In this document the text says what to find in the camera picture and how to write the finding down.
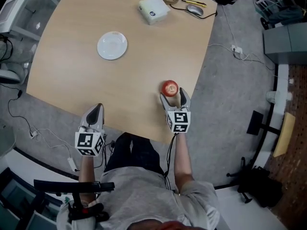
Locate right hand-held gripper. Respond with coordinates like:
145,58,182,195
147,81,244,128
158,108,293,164
159,87,192,134

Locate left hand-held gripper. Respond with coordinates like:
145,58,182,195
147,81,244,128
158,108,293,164
74,103,106,157

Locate red apple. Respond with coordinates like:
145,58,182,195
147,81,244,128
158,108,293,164
161,80,179,98

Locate white plate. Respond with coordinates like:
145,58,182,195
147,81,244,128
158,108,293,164
96,31,128,61

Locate person's right forearm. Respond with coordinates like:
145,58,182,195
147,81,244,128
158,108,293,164
173,132,195,194

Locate person's left forearm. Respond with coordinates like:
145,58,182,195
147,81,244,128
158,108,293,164
78,154,97,201

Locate long white power strip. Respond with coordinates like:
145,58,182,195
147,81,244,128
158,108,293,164
68,157,79,173

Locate person's dark trousers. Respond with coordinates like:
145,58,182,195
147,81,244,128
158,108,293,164
104,132,164,177

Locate person's grey shirt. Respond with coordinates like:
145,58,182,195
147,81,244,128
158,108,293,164
56,165,220,230

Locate grey computer mouse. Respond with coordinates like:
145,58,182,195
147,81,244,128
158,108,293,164
187,4,205,17

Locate white floor appliance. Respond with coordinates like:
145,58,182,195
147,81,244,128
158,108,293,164
0,61,26,85

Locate white tissue pack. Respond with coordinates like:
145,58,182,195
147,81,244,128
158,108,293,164
138,0,171,25

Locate white trash can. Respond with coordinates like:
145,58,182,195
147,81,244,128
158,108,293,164
266,90,281,103

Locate yellow utility knife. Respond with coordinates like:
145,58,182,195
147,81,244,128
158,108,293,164
181,0,207,9

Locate wooden bench with black stand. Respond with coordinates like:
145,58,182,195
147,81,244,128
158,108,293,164
246,110,296,158

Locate grey fridge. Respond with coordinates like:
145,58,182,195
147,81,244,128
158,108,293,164
262,23,307,65

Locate small white table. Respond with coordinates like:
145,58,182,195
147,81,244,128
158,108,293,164
0,0,59,42

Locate grey coat on stand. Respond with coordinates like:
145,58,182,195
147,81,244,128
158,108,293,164
260,3,307,31

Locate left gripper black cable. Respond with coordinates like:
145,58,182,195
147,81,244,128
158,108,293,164
94,134,116,170

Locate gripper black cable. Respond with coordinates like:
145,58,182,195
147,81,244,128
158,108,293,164
94,134,116,170
164,133,179,192

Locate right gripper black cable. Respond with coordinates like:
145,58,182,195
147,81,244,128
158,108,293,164
164,133,179,192

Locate white floor cable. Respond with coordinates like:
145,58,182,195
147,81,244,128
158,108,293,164
207,43,295,84
31,127,73,160

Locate black chest mount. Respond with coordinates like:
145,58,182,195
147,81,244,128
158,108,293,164
33,179,116,223

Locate black floor cable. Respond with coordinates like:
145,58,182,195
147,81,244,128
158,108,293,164
8,89,33,135

